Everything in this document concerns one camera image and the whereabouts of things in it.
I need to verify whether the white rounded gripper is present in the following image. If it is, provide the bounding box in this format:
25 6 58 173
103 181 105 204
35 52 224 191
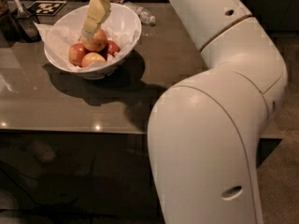
81 0 124 39

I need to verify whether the yellow-red apple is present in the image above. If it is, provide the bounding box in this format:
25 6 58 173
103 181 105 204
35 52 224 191
81 29 107 52

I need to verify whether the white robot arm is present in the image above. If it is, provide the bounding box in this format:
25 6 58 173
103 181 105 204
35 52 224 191
148 0 288 224

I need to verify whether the white bowl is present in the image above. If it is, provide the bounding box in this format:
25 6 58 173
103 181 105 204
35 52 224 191
40 3 142 79

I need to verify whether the right red apple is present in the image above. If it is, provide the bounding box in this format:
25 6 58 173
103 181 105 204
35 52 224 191
100 40 121 59

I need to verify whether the left red apple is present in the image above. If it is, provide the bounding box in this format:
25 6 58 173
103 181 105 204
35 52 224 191
68 43 88 66

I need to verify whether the front pale red apple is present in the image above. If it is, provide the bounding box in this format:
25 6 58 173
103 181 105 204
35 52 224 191
81 52 106 67

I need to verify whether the clear plastic water bottle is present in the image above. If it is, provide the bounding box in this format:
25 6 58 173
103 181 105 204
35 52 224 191
125 2 156 25

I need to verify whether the black white fiducial marker card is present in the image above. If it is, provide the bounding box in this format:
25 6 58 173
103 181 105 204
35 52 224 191
27 1 66 16

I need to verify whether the dark table cabinet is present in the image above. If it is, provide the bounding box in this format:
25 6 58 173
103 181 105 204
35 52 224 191
0 1 283 224

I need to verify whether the black scoop with grey handle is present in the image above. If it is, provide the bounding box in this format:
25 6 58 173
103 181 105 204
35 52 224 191
12 0 40 43

